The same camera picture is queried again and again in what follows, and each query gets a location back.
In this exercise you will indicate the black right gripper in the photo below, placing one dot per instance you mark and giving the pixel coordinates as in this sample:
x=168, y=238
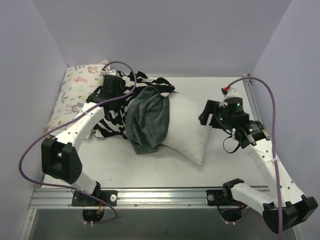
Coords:
x=210, y=113

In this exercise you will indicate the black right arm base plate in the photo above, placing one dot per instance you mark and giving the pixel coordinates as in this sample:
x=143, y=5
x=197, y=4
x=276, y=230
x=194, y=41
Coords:
x=215, y=197

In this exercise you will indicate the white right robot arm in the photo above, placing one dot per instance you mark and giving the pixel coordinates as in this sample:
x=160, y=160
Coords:
x=287, y=205

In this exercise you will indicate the floral animal print pillow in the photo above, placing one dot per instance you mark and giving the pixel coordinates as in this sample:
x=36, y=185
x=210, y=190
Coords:
x=78, y=83

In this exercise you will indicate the aluminium front rail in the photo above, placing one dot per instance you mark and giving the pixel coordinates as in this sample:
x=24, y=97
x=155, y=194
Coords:
x=127, y=198

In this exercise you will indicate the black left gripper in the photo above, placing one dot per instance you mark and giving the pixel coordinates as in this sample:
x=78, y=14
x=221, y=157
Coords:
x=116, y=83

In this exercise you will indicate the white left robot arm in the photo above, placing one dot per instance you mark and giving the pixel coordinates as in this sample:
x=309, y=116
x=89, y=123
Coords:
x=59, y=156

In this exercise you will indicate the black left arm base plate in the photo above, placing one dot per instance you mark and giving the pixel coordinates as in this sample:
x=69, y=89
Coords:
x=82, y=200

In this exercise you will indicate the white pillow insert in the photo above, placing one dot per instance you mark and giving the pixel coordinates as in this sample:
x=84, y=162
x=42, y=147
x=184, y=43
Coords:
x=185, y=133

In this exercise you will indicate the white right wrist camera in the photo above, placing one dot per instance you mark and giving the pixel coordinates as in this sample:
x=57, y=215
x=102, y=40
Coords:
x=229, y=92

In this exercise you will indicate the zebra pillowcase with grey lining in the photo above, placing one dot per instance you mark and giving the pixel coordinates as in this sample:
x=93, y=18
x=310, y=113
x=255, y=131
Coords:
x=143, y=117

